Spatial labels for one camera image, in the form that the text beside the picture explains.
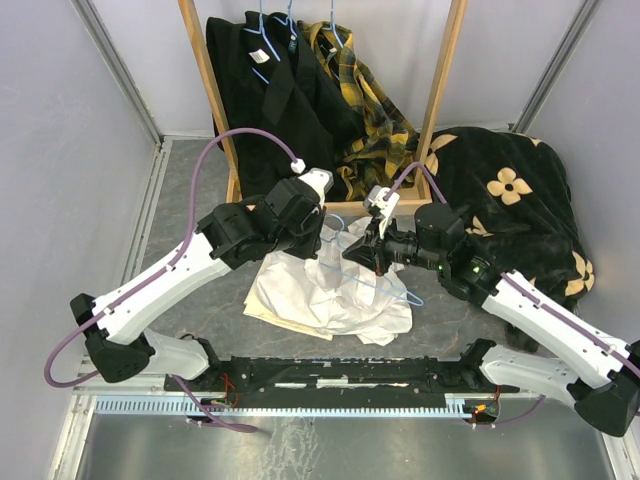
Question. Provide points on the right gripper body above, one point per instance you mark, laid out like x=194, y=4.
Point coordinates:
x=387, y=248

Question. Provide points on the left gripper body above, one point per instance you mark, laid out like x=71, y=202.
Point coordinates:
x=304, y=242

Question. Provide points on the blue wire hanger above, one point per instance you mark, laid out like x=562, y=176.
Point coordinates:
x=393, y=290

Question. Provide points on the white shirt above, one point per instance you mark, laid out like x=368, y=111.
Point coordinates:
x=313, y=295

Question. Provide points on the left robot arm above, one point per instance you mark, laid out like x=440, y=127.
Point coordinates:
x=121, y=344

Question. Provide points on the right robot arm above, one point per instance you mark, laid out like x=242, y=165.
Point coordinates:
x=593, y=372

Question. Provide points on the yellow plaid shirt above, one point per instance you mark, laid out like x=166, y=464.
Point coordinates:
x=388, y=144

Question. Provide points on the black hanging shirt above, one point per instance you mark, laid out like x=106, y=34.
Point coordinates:
x=302, y=107

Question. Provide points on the blue hanger in plaid shirt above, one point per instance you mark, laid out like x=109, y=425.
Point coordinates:
x=336, y=25

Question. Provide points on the blue hanger in black shirt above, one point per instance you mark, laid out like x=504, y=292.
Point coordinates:
x=271, y=43

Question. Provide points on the cream folded cloth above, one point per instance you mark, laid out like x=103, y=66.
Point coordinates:
x=255, y=308

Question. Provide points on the black floral blanket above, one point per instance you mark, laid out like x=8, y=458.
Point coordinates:
x=514, y=198

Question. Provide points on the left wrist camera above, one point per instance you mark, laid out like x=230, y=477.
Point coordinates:
x=321, y=181

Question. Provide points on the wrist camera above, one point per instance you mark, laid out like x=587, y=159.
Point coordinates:
x=380, y=203
x=321, y=181

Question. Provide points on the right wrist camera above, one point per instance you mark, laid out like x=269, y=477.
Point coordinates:
x=380, y=203

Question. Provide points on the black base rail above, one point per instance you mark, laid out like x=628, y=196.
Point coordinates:
x=334, y=383

